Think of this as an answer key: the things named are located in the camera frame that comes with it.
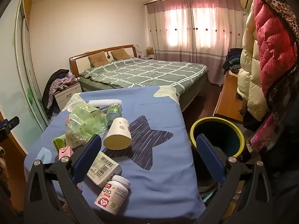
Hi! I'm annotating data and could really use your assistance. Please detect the clear plastic bag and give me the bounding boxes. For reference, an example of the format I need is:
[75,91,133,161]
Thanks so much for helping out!
[65,105,108,150]

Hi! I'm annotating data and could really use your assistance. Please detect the wooden bed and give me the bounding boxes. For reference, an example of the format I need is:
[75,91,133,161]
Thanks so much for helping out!
[69,44,211,113]

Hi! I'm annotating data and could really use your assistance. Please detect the blue star blanket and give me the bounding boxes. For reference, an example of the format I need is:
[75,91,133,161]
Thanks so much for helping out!
[23,85,207,220]

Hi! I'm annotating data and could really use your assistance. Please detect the small pink box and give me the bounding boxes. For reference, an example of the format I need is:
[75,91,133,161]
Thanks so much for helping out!
[58,146,74,161]

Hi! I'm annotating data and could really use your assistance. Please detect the yellow-rimmed dark blue bin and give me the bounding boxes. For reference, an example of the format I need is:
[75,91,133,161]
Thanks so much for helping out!
[190,117,245,185]

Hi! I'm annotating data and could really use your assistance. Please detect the brown pillow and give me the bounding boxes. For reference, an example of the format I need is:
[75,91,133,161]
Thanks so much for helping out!
[88,52,109,67]
[110,48,132,61]

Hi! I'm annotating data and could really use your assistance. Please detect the white barcoded carton box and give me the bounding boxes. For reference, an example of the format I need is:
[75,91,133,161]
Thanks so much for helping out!
[86,151,122,187]

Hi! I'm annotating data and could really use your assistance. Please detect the pile of dark clothes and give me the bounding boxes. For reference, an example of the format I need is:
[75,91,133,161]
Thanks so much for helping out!
[222,48,244,75]

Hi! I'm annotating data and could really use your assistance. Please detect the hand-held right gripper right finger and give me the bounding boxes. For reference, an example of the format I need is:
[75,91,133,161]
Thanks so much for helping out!
[196,134,278,224]

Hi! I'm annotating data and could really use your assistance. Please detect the green checked quilt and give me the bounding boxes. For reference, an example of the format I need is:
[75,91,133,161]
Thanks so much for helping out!
[79,58,209,89]

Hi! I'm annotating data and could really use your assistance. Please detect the pink floral bag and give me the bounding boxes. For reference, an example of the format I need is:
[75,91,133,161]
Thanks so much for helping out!
[248,112,281,154]

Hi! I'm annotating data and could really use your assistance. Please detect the red dotted quilted jacket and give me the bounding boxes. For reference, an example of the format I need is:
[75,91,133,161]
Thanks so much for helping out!
[253,0,299,101]

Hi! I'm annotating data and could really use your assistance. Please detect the green plastic bottle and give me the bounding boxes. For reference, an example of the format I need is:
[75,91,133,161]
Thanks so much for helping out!
[106,103,122,126]

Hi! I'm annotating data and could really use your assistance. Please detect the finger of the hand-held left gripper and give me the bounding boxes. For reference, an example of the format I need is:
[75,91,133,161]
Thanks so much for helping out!
[0,116,20,143]

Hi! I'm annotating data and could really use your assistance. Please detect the dark jacket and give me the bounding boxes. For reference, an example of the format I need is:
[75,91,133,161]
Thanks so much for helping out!
[42,69,70,117]

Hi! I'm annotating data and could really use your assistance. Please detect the white paper cup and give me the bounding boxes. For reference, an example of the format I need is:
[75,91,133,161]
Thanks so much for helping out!
[103,117,132,150]

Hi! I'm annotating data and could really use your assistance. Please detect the teal plastic stool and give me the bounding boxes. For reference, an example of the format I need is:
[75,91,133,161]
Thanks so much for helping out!
[201,180,234,203]

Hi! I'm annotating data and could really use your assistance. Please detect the glass wardrobe door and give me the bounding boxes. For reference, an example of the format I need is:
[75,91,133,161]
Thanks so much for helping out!
[0,0,49,145]

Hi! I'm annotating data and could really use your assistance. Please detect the cream down jacket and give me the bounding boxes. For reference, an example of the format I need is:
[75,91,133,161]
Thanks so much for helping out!
[236,5,269,122]

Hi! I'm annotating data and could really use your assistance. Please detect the green tissue packet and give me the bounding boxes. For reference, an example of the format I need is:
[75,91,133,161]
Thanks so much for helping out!
[53,136,70,151]

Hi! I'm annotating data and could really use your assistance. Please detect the white plastic cup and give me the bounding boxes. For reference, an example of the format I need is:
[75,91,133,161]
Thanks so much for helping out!
[67,100,86,112]

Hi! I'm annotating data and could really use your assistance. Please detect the white paper towel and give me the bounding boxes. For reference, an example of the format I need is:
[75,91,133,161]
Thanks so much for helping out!
[88,99,122,109]

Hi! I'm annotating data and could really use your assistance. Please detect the white pill bottle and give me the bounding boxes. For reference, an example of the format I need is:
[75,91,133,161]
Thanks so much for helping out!
[94,175,131,216]

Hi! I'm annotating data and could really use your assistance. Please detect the pink white curtain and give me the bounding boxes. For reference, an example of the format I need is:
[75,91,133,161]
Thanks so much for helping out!
[146,0,246,85]

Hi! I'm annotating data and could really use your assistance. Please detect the white nightstand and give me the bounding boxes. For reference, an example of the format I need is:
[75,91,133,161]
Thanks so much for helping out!
[54,84,82,111]

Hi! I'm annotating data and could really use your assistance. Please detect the wooden cabinet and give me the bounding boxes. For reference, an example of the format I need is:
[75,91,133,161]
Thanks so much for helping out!
[213,71,244,124]

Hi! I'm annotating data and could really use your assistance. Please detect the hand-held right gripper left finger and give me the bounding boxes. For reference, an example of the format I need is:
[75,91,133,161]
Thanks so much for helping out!
[23,134,103,224]

